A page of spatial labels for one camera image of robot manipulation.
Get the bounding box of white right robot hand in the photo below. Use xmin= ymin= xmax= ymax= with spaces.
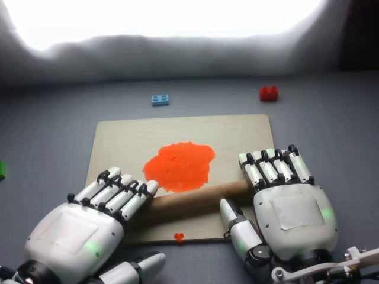
xmin=219 ymin=144 xmax=338 ymax=280

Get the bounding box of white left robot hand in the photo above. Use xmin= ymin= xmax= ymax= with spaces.
xmin=23 ymin=167 xmax=167 ymax=284

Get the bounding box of wooden rolling pin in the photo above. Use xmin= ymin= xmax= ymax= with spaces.
xmin=144 ymin=179 xmax=255 ymax=221

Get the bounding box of grey table cloth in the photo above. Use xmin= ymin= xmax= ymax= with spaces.
xmin=0 ymin=66 xmax=379 ymax=284

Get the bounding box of light wooden board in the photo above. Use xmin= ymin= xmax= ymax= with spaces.
xmin=85 ymin=114 xmax=276 ymax=245

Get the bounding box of red toy block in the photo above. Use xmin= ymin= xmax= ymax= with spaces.
xmin=259 ymin=85 xmax=280 ymax=103

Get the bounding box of orange play dough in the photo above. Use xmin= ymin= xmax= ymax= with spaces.
xmin=142 ymin=141 xmax=216 ymax=193

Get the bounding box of light blue toy block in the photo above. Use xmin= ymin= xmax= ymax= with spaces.
xmin=151 ymin=94 xmax=172 ymax=107

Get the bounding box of white backdrop sheet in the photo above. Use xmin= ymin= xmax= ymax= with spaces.
xmin=0 ymin=0 xmax=379 ymax=89

